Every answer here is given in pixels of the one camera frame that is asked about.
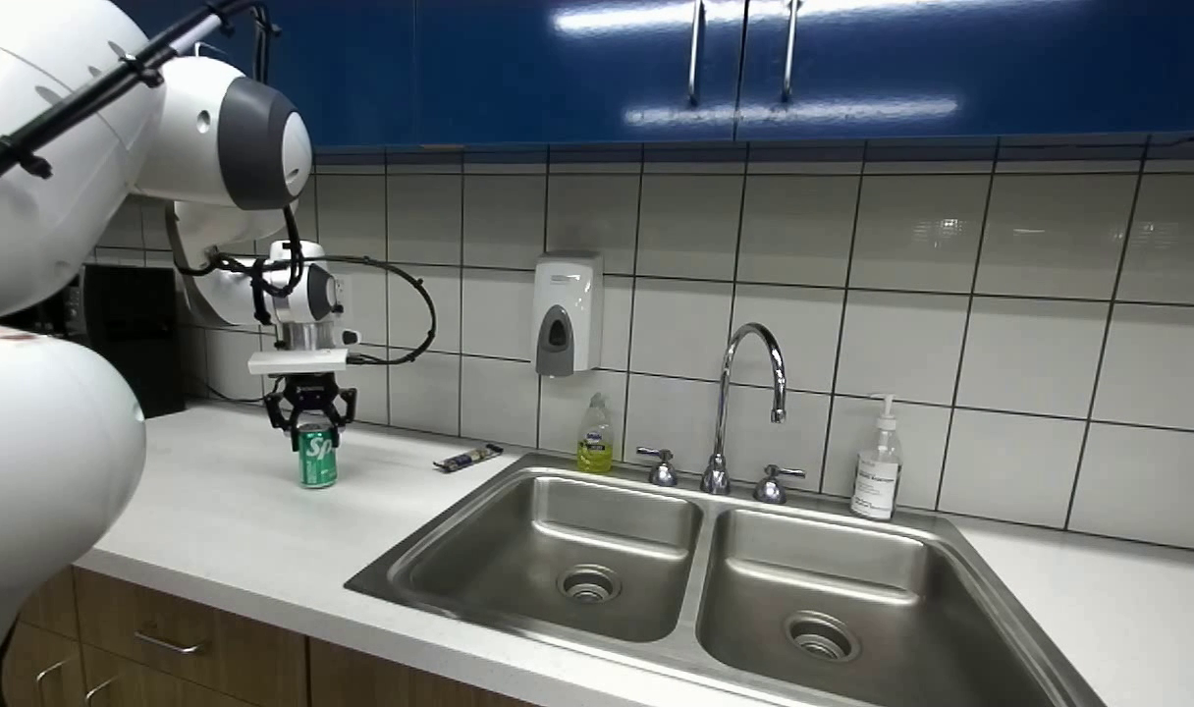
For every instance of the yellow dish soap bottle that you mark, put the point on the yellow dish soap bottle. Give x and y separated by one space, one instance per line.
594 453

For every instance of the stainless steel double sink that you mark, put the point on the stainless steel double sink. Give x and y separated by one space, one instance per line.
702 589

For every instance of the clear pump soap bottle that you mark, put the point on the clear pump soap bottle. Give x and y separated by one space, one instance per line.
875 477

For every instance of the green sprite can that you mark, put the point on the green sprite can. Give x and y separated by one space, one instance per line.
315 457

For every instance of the wooden lower cabinets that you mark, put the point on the wooden lower cabinets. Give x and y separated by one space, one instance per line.
229 654

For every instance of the white wall soap dispenser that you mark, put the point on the white wall soap dispenser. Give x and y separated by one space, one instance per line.
564 316

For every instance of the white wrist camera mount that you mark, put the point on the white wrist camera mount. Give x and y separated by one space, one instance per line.
306 362

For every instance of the chrome gooseneck faucet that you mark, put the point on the chrome gooseneck faucet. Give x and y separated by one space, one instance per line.
733 378

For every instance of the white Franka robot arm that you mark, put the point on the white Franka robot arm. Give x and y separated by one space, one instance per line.
62 132

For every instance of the black countertop appliance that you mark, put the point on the black countertop appliance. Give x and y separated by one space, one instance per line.
133 340

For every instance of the small black countertop object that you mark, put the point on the small black countertop object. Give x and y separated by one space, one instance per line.
464 459

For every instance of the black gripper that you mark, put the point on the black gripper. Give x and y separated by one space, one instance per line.
314 395

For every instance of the blue upper cabinets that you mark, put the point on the blue upper cabinets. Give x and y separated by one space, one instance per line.
493 64

